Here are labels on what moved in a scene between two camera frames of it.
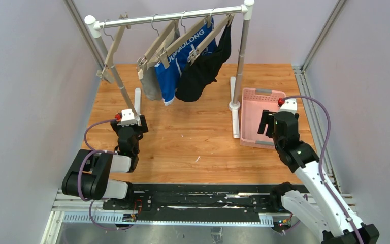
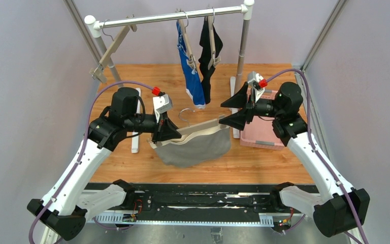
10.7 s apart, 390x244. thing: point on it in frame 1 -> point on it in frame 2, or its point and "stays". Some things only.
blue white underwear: x=168 y=71 -> x=194 y=86
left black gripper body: x=142 y=123 -> x=161 y=128
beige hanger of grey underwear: x=156 y=48 -> x=195 y=127
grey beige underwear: x=149 y=81 -> x=194 y=148
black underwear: x=195 y=79 -> x=206 y=74
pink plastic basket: x=253 y=101 stays
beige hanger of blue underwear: x=164 y=55 -> x=184 y=23
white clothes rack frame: x=93 y=24 stays
